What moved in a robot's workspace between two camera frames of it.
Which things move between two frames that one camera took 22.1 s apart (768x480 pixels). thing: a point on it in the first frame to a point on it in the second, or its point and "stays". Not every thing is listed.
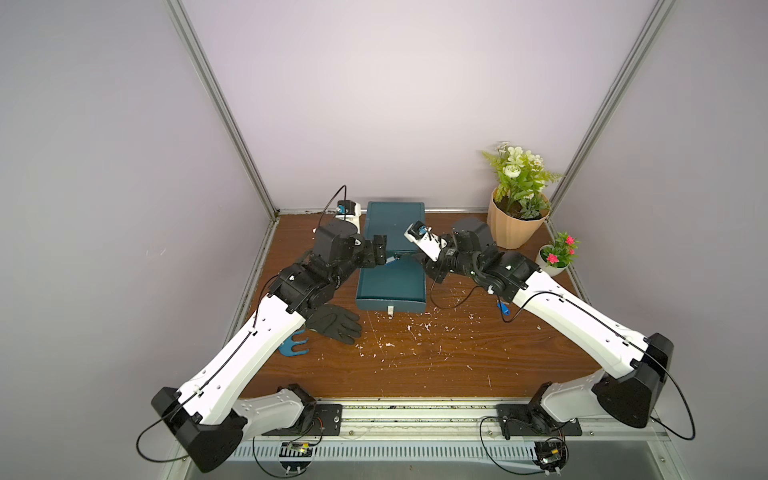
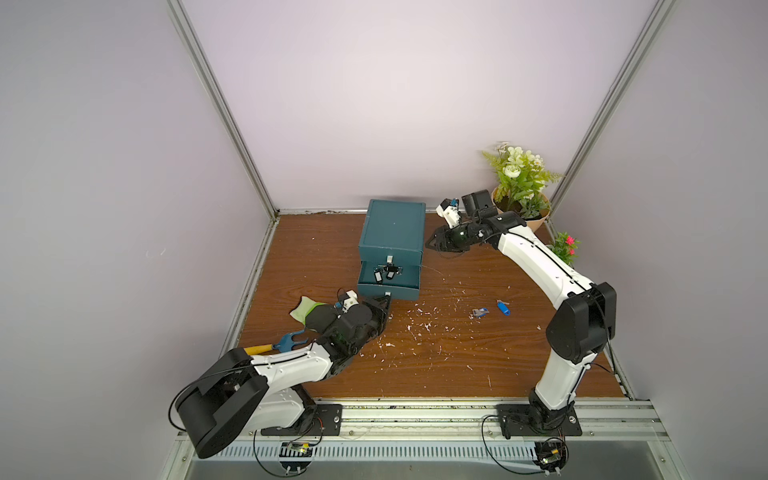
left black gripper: [375, 249] to [373, 308]
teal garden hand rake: [286, 348] stays
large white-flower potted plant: [517, 206] stays
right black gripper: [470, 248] to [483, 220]
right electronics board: [551, 455] stays
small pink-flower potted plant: [554, 259] stays
